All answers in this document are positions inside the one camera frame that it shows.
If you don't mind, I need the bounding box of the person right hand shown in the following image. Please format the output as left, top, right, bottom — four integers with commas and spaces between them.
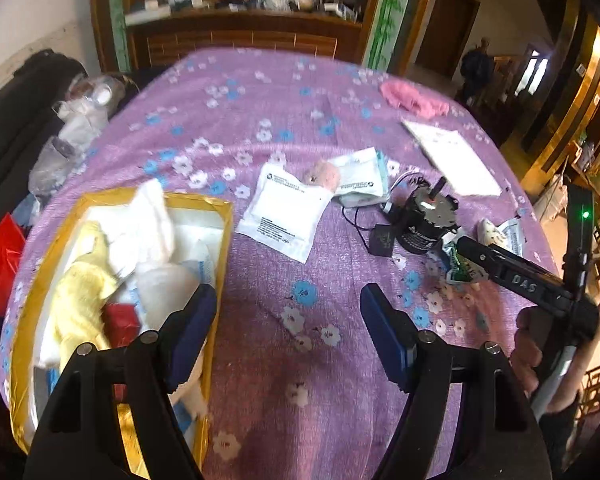
509, 307, 542, 396

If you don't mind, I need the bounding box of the green white snack packet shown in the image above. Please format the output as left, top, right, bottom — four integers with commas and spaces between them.
442, 242, 488, 285

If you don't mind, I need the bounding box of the black sofa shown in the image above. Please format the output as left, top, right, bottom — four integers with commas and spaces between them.
0, 49, 86, 216

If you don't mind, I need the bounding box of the white paper sheet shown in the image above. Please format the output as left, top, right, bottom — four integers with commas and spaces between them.
401, 119, 502, 197

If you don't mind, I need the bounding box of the black motor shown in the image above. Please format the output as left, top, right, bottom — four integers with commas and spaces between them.
394, 177, 460, 255

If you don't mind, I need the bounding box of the black power adapter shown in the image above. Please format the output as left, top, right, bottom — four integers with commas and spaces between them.
368, 224, 396, 258

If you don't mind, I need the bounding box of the wet wipes pack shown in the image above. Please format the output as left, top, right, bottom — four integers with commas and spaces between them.
329, 148, 389, 208

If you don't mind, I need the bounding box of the wooden cabinet with mirror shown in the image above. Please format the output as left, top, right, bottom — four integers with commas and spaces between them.
88, 0, 441, 74

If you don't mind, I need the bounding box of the clear plastic bag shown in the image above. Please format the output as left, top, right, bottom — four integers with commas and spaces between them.
28, 74, 125, 197

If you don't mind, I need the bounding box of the purple floral tablecloth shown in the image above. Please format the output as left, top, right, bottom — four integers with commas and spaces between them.
0, 48, 555, 479

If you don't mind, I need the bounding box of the pink cloth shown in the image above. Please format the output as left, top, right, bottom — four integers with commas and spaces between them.
379, 80, 450, 120

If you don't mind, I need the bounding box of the red foil snack packet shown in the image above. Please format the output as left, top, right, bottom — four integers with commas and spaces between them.
102, 304, 140, 348

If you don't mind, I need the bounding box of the silver foil packet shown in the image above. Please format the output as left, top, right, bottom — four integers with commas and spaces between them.
477, 218, 526, 257

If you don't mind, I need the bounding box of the pink plush toy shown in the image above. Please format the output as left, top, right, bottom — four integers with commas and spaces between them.
302, 160, 341, 193

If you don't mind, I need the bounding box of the red plastic bag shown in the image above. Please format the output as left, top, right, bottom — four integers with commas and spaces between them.
0, 214, 26, 318

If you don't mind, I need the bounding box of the yellow towel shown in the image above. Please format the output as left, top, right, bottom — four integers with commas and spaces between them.
50, 221, 118, 370

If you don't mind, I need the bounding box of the white towel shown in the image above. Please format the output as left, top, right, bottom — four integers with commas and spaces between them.
102, 179, 175, 278

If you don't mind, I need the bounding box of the yellow taped foam box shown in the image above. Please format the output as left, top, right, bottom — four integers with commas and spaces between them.
6, 188, 233, 470

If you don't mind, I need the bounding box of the white mailer pouch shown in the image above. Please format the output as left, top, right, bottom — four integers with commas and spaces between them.
236, 162, 334, 263

